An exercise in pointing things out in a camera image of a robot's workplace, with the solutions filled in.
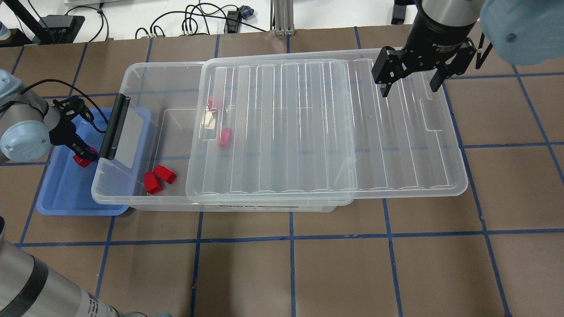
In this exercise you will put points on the red block front pair left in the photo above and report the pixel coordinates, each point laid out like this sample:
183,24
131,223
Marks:
152,183

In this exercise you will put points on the black power adapter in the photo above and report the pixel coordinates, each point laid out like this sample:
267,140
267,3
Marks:
399,11

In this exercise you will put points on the red block under lid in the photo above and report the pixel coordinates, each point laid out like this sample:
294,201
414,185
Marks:
225,138

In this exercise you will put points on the clear plastic box lid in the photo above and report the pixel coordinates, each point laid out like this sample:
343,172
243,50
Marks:
405,144

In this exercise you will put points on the red block pair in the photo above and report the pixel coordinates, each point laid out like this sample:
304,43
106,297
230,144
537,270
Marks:
165,174
152,183

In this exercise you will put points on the aluminium frame post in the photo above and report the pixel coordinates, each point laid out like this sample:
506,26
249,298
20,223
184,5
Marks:
282,16

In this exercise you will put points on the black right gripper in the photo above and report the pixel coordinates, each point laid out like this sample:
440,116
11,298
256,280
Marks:
437,38

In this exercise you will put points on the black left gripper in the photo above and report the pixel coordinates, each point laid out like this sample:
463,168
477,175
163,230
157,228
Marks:
61,131

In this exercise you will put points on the red block front pair right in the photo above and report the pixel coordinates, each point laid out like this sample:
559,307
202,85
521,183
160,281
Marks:
165,174

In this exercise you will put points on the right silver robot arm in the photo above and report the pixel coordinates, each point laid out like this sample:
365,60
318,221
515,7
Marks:
522,32

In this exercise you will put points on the black box latch handle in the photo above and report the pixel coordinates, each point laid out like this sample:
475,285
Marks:
115,126

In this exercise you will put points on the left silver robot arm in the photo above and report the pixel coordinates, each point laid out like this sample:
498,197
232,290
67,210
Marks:
30,125

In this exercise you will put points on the blue plastic tray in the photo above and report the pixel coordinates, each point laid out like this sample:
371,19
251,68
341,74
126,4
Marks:
67,186

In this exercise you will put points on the clear plastic storage box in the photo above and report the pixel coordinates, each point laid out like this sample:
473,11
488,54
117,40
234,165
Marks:
145,145

